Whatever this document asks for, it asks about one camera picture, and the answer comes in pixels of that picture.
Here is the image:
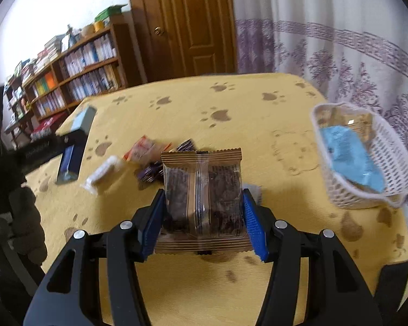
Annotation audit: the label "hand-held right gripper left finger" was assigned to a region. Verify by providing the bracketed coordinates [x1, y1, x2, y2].
[22, 188, 166, 326]

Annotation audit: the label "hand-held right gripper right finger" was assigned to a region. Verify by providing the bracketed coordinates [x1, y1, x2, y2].
[242, 188, 383, 326]

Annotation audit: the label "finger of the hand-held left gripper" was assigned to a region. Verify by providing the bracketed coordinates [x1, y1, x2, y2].
[54, 130, 89, 153]

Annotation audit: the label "dark blue snack packet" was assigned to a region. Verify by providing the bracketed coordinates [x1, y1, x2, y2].
[55, 106, 97, 184]

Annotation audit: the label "brown clear window snack packet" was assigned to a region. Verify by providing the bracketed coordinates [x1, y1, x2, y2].
[154, 148, 254, 255]

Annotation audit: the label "red white candy packet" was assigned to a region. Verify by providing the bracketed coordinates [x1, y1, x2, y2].
[123, 135, 172, 165]

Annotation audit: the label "light blue snack packet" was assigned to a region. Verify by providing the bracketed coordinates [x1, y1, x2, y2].
[321, 126, 386, 192]

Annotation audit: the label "gold brown snack packet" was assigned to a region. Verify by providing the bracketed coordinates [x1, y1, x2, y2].
[318, 107, 375, 143]

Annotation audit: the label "white plastic basket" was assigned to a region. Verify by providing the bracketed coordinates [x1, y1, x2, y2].
[309, 102, 408, 210]

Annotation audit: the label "person's left hand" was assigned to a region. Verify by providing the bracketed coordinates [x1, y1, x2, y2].
[7, 186, 48, 266]

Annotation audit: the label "red box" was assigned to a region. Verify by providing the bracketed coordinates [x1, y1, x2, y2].
[30, 114, 67, 140]

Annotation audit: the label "clear plastic snack packet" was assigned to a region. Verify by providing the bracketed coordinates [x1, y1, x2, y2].
[80, 155, 125, 196]

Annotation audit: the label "small dark shelf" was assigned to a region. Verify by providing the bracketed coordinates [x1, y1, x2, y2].
[3, 78, 35, 143]

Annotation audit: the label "rows of shelved books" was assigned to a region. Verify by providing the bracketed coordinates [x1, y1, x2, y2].
[30, 34, 118, 116]

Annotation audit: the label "stack of books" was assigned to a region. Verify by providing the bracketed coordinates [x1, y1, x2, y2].
[20, 36, 69, 75]

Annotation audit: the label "yellow paw print blanket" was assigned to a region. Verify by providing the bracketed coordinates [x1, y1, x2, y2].
[22, 72, 408, 326]

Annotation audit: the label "wooden bookshelf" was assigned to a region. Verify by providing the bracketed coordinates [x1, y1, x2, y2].
[22, 10, 147, 119]

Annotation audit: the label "green box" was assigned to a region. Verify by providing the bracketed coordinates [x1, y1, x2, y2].
[94, 4, 128, 23]

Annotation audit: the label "wooden door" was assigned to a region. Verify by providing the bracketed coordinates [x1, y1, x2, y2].
[126, 0, 239, 82]

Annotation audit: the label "purple patterned white curtain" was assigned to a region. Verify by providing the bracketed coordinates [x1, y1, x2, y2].
[229, 0, 408, 245]

